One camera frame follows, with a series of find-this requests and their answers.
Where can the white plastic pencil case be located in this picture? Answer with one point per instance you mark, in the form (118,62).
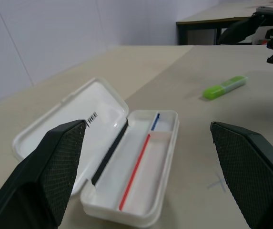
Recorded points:
(141,171)

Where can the beige desk with dark frame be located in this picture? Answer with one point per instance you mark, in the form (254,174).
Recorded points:
(197,28)

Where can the green highlighter pen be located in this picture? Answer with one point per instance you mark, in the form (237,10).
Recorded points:
(222,88)

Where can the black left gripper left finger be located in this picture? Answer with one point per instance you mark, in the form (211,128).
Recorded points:
(43,176)

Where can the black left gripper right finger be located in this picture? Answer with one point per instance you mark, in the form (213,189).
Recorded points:
(248,171)

